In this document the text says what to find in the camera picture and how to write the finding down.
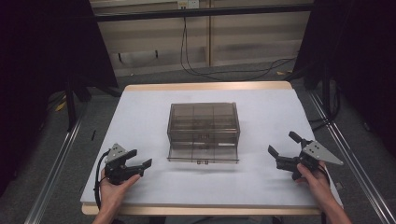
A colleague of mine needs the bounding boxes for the clear grey drawer box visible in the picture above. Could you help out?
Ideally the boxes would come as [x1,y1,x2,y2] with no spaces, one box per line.
[166,102,241,147]

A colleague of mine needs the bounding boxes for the clear grey drawer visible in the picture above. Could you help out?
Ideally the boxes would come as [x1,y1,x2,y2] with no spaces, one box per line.
[166,141,240,165]

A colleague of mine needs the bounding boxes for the white wall socket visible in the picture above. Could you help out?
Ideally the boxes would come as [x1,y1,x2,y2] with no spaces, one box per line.
[177,0,201,10]

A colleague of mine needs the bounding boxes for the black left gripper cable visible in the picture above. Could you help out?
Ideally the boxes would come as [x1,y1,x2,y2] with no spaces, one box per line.
[93,148,112,212]

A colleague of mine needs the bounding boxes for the white table cover sheet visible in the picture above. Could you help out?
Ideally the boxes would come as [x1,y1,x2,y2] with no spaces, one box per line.
[79,88,344,209]

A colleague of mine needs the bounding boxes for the person's left hand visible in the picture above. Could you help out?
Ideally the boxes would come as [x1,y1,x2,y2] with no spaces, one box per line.
[98,169,142,214]

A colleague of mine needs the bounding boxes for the black cables from wall socket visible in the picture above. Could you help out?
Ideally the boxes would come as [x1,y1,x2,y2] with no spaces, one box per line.
[179,16,297,82]

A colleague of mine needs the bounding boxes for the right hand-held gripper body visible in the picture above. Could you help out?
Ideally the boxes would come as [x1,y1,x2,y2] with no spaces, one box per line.
[275,140,345,182]

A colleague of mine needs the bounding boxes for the metal floor rail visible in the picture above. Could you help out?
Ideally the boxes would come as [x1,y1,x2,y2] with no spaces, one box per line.
[307,89,396,224]
[23,116,86,224]

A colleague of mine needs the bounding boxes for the black floor cable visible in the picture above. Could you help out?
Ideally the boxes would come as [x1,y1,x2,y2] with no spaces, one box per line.
[309,85,342,133]

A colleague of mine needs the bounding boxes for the black metal stand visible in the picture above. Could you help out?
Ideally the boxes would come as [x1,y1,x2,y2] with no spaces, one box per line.
[284,60,341,120]
[64,78,124,133]

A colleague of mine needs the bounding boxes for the black curtain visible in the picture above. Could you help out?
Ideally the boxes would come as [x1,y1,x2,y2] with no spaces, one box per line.
[0,0,120,197]
[292,0,396,150]

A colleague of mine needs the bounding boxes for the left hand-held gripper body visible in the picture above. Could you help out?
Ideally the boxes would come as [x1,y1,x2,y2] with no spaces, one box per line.
[104,142,146,186]

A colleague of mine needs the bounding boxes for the black horizontal bar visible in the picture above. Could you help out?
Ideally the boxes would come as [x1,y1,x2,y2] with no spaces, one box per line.
[92,3,316,23]

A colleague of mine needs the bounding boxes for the person's right hand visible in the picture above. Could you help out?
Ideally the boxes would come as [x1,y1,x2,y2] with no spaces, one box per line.
[295,161,336,206]

